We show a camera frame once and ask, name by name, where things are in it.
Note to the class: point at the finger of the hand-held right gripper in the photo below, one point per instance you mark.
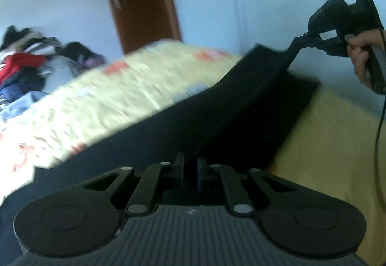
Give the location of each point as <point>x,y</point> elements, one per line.
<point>307,40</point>

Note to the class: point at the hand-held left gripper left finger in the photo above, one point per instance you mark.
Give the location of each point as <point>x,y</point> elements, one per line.
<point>180,166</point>

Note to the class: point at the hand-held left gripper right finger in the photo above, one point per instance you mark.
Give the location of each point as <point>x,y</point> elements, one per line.
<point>200,174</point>

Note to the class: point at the black pants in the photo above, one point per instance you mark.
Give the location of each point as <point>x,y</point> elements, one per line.
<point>241,103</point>

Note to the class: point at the person's right hand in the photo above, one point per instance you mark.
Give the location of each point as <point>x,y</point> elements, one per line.
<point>359,56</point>

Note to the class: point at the yellow printed bedspread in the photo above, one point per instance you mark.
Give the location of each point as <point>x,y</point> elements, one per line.
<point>105,103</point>

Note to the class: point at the blue quilted blanket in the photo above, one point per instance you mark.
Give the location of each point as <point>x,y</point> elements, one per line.
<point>18,104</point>

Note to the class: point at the pile of clothes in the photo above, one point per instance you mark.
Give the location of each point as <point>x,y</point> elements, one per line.
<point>27,67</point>

